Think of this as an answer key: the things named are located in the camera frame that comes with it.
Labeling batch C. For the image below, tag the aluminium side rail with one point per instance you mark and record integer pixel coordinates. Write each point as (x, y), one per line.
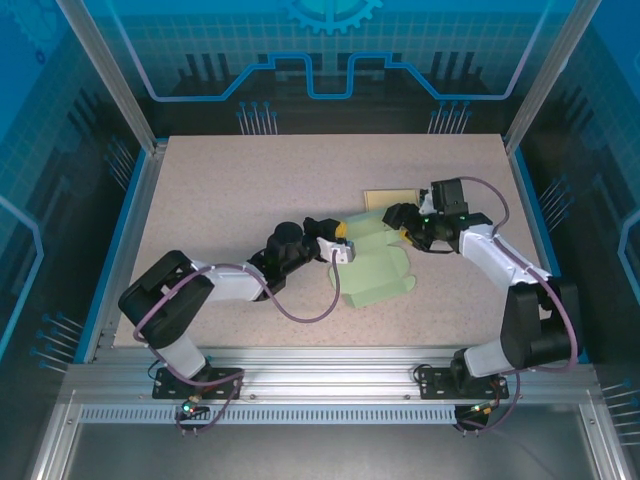
(126, 250)

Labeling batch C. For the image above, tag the aluminium frame post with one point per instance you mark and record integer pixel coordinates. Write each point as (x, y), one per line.
(545, 75)
(117, 75)

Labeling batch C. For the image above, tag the aluminium frame beam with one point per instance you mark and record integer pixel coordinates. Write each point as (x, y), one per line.
(325, 375)

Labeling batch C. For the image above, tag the connector with green light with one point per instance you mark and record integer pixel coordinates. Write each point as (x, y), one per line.
(475, 411)
(190, 409)

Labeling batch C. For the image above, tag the blue table edge strip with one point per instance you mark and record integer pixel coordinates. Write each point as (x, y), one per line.
(111, 250)
(545, 250)

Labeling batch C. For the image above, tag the yellow paper box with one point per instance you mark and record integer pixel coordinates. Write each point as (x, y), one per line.
(385, 197)

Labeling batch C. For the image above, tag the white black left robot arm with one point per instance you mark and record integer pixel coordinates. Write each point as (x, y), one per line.
(230, 282)

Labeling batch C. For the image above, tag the green paper box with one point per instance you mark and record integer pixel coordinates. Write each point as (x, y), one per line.
(375, 280)

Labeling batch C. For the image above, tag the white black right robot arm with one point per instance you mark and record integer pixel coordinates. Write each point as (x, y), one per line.
(500, 255)

